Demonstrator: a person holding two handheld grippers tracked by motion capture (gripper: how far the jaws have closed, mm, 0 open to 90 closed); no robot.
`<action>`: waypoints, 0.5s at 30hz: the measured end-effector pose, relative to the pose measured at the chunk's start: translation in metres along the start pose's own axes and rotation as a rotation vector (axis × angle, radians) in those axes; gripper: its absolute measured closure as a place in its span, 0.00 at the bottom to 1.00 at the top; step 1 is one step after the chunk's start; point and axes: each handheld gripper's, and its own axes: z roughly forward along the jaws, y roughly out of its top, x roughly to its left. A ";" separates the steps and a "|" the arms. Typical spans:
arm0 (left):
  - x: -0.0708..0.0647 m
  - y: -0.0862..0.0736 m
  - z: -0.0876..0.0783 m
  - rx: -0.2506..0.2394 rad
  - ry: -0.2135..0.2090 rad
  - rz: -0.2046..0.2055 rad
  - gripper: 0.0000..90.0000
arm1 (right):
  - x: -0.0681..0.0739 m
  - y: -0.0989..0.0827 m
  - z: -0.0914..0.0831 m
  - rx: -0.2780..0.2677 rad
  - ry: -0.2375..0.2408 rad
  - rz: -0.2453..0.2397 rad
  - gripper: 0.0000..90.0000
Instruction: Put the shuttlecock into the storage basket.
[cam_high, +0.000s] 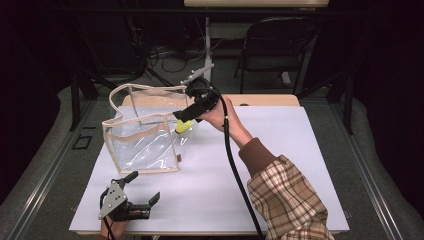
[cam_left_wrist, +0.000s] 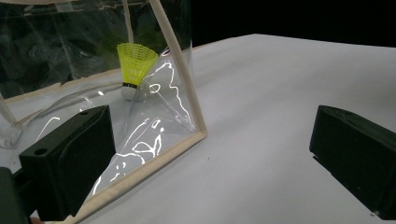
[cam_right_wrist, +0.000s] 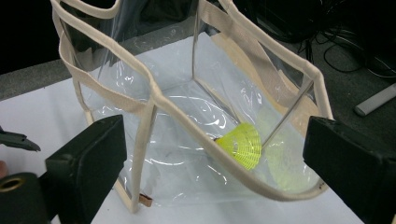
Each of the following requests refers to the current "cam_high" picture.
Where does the metal floor rail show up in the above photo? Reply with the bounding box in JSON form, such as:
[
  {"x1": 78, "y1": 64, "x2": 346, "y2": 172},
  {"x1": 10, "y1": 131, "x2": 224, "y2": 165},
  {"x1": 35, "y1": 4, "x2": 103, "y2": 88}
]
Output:
[
  {"x1": 328, "y1": 99, "x2": 405, "y2": 240},
  {"x1": 8, "y1": 99, "x2": 98, "y2": 240}
]

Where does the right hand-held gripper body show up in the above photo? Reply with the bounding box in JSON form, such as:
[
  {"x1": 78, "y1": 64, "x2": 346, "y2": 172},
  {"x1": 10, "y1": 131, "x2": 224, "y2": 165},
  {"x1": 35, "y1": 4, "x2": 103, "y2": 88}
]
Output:
[{"x1": 179, "y1": 64, "x2": 222, "y2": 115}]

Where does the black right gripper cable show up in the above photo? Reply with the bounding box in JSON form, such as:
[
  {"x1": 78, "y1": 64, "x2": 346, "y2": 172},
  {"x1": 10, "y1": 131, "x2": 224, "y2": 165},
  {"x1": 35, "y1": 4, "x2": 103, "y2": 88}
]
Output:
[{"x1": 206, "y1": 85, "x2": 268, "y2": 240}]

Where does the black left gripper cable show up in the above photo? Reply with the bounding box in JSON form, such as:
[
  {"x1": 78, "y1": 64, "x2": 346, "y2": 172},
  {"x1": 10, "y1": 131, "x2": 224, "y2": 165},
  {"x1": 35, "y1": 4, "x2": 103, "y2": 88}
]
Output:
[{"x1": 99, "y1": 188, "x2": 117, "y2": 240}]

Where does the yellow badminton shuttlecock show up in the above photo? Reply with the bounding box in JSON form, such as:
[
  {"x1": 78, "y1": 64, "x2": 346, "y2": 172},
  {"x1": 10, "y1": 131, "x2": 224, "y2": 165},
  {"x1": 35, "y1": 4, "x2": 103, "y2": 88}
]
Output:
[{"x1": 175, "y1": 118, "x2": 195, "y2": 135}]

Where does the black folding chair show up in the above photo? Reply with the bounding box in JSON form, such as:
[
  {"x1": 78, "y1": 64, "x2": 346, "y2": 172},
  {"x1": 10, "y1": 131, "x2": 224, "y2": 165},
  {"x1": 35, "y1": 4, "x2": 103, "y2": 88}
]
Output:
[{"x1": 233, "y1": 16, "x2": 322, "y2": 96}]

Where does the clear plastic bag beige trim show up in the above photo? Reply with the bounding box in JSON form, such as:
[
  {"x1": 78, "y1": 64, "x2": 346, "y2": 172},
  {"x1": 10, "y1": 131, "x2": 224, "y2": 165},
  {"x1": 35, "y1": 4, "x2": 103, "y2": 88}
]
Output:
[{"x1": 101, "y1": 83, "x2": 205, "y2": 175}]

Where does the black floor outlet frame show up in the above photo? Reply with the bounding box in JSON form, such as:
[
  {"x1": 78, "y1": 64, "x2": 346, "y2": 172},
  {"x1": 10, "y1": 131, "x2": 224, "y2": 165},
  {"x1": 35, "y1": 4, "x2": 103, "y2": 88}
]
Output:
[{"x1": 72, "y1": 133, "x2": 94, "y2": 151}]

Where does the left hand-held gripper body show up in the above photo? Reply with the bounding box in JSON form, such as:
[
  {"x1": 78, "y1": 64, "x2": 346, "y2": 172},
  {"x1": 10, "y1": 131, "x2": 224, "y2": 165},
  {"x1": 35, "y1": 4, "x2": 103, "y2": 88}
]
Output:
[{"x1": 98, "y1": 179, "x2": 135, "y2": 222}]

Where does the wooden table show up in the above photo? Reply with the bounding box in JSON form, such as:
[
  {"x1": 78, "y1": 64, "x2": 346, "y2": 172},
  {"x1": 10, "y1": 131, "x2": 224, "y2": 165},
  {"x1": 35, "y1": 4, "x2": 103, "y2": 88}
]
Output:
[{"x1": 76, "y1": 93, "x2": 348, "y2": 237}]

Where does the bundle of floor cables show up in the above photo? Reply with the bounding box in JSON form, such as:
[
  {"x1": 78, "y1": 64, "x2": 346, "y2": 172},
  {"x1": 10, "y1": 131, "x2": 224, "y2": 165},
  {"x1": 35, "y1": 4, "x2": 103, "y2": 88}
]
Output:
[{"x1": 144, "y1": 39, "x2": 208, "y2": 74}]

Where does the person's left hand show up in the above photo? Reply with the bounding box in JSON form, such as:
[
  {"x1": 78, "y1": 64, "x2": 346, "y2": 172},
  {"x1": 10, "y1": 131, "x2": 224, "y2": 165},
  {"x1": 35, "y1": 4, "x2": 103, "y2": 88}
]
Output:
[{"x1": 99, "y1": 208, "x2": 143, "y2": 240}]

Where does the person's right hand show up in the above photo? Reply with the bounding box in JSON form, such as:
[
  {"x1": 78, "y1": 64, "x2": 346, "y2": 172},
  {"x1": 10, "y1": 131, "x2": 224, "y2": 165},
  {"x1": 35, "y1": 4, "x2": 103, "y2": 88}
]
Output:
[{"x1": 194, "y1": 94, "x2": 254, "y2": 150}]

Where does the white desk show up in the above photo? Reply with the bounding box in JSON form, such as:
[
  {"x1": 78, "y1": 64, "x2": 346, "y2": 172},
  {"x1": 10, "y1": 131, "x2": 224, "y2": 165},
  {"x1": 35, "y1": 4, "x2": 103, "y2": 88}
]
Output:
[{"x1": 183, "y1": 0, "x2": 330, "y2": 86}]

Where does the black metal stand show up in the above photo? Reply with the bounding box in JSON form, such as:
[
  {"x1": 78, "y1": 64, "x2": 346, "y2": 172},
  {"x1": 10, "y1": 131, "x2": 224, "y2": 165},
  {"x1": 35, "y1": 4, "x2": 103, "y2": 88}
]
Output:
[
  {"x1": 295, "y1": 69, "x2": 355, "y2": 136},
  {"x1": 67, "y1": 64, "x2": 113, "y2": 132}
]

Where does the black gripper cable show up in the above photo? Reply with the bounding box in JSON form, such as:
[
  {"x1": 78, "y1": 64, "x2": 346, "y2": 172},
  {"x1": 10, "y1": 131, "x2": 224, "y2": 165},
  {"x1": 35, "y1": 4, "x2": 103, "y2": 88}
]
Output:
[
  {"x1": 206, "y1": 85, "x2": 268, "y2": 240},
  {"x1": 99, "y1": 188, "x2": 117, "y2": 240}
]

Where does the white board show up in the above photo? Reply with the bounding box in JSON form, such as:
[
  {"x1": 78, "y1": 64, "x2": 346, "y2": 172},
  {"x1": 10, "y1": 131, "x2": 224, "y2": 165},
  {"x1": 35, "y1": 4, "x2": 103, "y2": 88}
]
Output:
[{"x1": 68, "y1": 105, "x2": 351, "y2": 235}]

